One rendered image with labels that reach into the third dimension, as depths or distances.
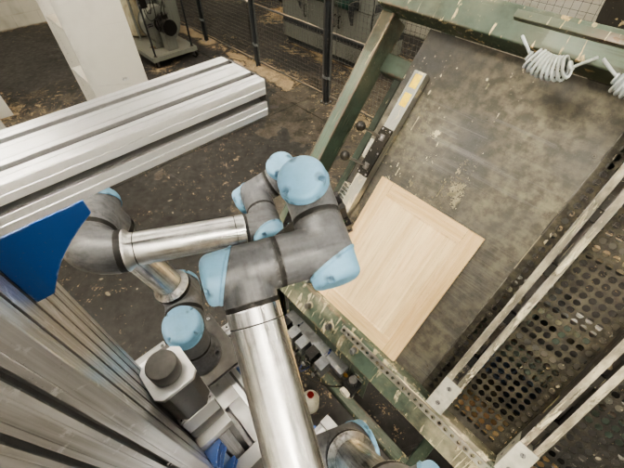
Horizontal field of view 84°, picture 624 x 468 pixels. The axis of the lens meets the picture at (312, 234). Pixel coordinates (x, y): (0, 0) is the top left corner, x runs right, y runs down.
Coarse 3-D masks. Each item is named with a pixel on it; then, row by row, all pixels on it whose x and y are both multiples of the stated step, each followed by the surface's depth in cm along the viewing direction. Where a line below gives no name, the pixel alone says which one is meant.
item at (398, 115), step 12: (420, 72) 125; (408, 84) 128; (420, 84) 125; (396, 108) 130; (408, 108) 129; (396, 120) 130; (396, 132) 133; (372, 168) 136; (360, 180) 139; (348, 192) 143; (360, 192) 141; (348, 204) 142; (348, 216) 146
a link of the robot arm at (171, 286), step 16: (112, 192) 85; (96, 208) 78; (112, 208) 82; (112, 224) 79; (128, 224) 87; (144, 272) 96; (160, 272) 100; (176, 272) 108; (192, 272) 119; (160, 288) 103; (176, 288) 107; (192, 288) 112; (176, 304) 108
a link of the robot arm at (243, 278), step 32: (224, 256) 46; (256, 256) 46; (224, 288) 45; (256, 288) 46; (256, 320) 45; (256, 352) 44; (288, 352) 46; (256, 384) 44; (288, 384) 45; (256, 416) 44; (288, 416) 44; (288, 448) 43
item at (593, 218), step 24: (600, 192) 93; (600, 216) 93; (576, 240) 99; (552, 264) 100; (528, 288) 103; (504, 312) 106; (528, 312) 103; (480, 336) 110; (504, 336) 106; (480, 360) 110; (456, 384) 114
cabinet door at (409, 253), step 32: (384, 192) 135; (384, 224) 136; (416, 224) 128; (448, 224) 121; (384, 256) 136; (416, 256) 128; (448, 256) 121; (352, 288) 144; (384, 288) 135; (416, 288) 128; (352, 320) 144; (384, 320) 135; (416, 320) 128; (384, 352) 135
